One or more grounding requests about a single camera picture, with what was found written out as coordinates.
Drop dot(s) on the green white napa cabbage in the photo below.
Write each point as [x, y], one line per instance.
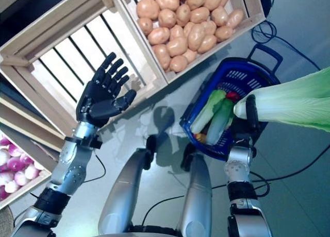
[206, 110]
[283, 105]
[219, 123]

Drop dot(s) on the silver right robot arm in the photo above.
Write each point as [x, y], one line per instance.
[239, 170]

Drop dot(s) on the slatted wooden crate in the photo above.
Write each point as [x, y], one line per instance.
[51, 33]

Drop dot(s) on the red bell pepper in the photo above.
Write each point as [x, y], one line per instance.
[232, 95]

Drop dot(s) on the blue plastic shopping basket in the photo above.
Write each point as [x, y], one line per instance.
[206, 150]

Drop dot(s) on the wooden potato crate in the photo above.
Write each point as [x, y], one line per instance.
[219, 51]

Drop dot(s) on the silver left robot leg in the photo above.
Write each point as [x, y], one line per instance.
[123, 185]

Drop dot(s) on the grey woven basket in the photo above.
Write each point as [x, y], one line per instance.
[6, 221]

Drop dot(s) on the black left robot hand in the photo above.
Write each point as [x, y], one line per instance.
[98, 98]

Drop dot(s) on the dark robot waist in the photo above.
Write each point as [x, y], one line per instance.
[154, 232]

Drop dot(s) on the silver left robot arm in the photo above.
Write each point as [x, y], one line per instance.
[72, 170]

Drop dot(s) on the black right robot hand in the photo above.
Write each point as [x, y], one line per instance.
[251, 113]

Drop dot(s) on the yellow corn cob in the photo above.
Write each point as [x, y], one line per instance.
[201, 137]

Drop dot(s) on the purple white onion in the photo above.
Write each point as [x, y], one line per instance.
[38, 166]
[25, 158]
[13, 163]
[3, 155]
[3, 167]
[11, 186]
[22, 177]
[2, 193]
[15, 151]
[31, 171]
[5, 141]
[6, 177]

